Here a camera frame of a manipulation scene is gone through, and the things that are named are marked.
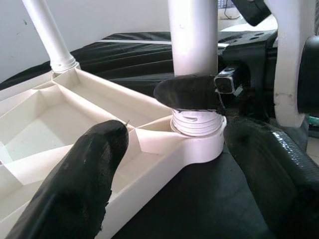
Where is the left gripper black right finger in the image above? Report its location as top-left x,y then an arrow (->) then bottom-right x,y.
223,116 -> 319,239

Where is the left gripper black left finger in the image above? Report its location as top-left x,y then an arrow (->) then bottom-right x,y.
4,119 -> 130,239

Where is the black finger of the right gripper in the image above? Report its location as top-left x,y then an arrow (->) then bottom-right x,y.
153,74 -> 225,112

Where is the white plastic table leg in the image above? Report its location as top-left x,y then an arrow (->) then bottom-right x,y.
166,0 -> 224,137
21,0 -> 81,75

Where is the white plastic table top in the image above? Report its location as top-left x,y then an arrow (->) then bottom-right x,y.
0,67 -> 228,239

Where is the white flat strip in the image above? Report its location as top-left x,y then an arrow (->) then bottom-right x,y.
99,38 -> 230,48

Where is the green circuit board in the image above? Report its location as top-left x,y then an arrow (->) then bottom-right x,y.
307,112 -> 319,126

